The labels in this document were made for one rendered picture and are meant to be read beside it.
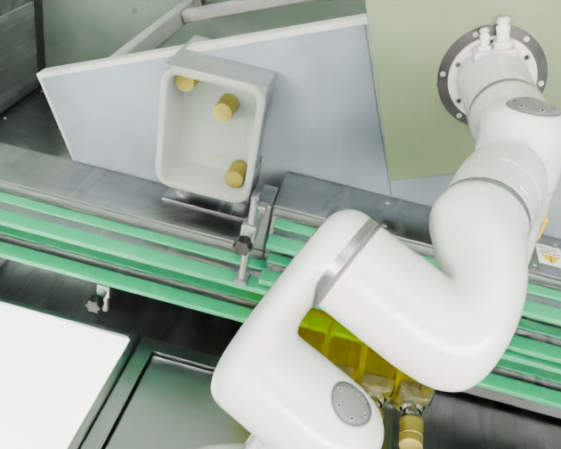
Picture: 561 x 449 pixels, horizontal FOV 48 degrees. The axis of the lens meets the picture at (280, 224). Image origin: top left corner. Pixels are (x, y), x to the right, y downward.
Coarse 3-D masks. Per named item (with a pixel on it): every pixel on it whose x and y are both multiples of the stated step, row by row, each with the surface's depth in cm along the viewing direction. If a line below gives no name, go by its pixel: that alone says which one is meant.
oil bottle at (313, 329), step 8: (312, 312) 106; (320, 312) 106; (304, 320) 104; (312, 320) 104; (320, 320) 104; (328, 320) 105; (304, 328) 102; (312, 328) 103; (320, 328) 103; (328, 328) 104; (304, 336) 101; (312, 336) 101; (320, 336) 101; (312, 344) 100; (320, 344) 100; (320, 352) 99
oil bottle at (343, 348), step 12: (336, 324) 104; (336, 336) 102; (348, 336) 103; (336, 348) 100; (348, 348) 100; (360, 348) 101; (336, 360) 98; (348, 360) 98; (360, 360) 99; (348, 372) 96
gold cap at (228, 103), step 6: (222, 96) 109; (228, 96) 108; (234, 96) 109; (216, 102) 107; (222, 102) 106; (228, 102) 106; (234, 102) 108; (216, 108) 106; (222, 108) 106; (228, 108) 106; (234, 108) 108; (216, 114) 107; (222, 114) 107; (228, 114) 106; (222, 120) 107
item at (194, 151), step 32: (160, 96) 104; (192, 96) 111; (256, 96) 101; (160, 128) 107; (192, 128) 114; (224, 128) 113; (256, 128) 104; (160, 160) 111; (192, 160) 118; (224, 160) 117; (224, 192) 113
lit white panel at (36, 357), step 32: (0, 320) 113; (32, 320) 114; (0, 352) 107; (32, 352) 108; (64, 352) 110; (96, 352) 111; (0, 384) 102; (32, 384) 103; (64, 384) 104; (96, 384) 105; (0, 416) 97; (32, 416) 98; (64, 416) 99; (0, 448) 93; (32, 448) 94; (64, 448) 95
